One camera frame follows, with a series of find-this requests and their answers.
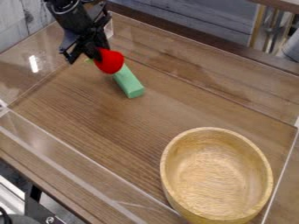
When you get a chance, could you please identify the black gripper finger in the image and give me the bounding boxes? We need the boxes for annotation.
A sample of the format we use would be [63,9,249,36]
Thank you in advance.
[61,40,103,64]
[95,29,109,49]

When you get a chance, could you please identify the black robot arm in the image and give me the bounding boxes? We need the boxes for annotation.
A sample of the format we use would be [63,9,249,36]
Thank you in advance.
[43,0,111,64]

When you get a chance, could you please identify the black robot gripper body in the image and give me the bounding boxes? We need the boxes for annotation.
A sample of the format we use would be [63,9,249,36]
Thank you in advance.
[57,8,111,42]

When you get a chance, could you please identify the gold metal chair frame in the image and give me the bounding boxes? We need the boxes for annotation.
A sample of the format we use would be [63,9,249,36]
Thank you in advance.
[248,3,296,54]

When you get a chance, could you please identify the round wooden bowl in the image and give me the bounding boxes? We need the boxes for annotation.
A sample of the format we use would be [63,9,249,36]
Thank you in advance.
[160,127,274,224]

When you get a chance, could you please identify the red toy strawberry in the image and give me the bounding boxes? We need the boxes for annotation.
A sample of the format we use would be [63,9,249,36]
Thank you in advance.
[85,48,125,74]

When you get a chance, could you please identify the green rectangular block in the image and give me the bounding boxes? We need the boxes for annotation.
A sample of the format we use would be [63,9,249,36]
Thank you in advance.
[113,65,145,99]

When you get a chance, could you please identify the clear acrylic tray enclosure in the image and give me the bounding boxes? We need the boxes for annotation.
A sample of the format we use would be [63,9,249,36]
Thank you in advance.
[0,15,299,224]

